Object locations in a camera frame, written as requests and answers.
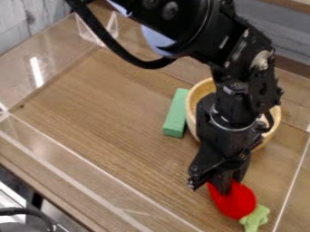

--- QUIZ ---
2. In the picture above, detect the red plush strawberry toy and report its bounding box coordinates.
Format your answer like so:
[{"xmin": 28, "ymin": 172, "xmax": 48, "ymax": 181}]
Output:
[{"xmin": 206, "ymin": 179, "xmax": 271, "ymax": 232}]

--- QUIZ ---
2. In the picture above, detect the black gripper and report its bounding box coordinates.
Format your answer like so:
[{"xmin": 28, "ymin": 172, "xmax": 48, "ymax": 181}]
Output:
[{"xmin": 187, "ymin": 93, "xmax": 268, "ymax": 195}]

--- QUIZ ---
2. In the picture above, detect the green rectangular block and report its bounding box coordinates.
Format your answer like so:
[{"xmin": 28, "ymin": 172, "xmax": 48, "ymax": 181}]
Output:
[{"xmin": 162, "ymin": 88, "xmax": 188, "ymax": 138}]

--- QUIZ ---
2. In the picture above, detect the clear acrylic tray wall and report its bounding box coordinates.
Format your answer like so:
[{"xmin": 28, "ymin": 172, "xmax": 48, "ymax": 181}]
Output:
[{"xmin": 0, "ymin": 107, "xmax": 202, "ymax": 232}]

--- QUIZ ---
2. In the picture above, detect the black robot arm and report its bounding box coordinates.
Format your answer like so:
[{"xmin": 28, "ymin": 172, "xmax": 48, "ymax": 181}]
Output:
[{"xmin": 65, "ymin": 0, "xmax": 283, "ymax": 195}]

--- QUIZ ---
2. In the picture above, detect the black cable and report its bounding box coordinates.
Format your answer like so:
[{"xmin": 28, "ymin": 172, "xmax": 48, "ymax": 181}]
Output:
[{"xmin": 0, "ymin": 207, "xmax": 59, "ymax": 232}]

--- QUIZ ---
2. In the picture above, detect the clear acrylic corner bracket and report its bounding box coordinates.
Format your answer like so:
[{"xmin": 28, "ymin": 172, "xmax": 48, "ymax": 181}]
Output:
[{"xmin": 75, "ymin": 11, "xmax": 119, "ymax": 47}]

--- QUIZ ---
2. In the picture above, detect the wooden bowl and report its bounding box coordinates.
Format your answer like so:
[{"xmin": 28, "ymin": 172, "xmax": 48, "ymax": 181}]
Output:
[{"xmin": 186, "ymin": 78, "xmax": 282, "ymax": 151}]

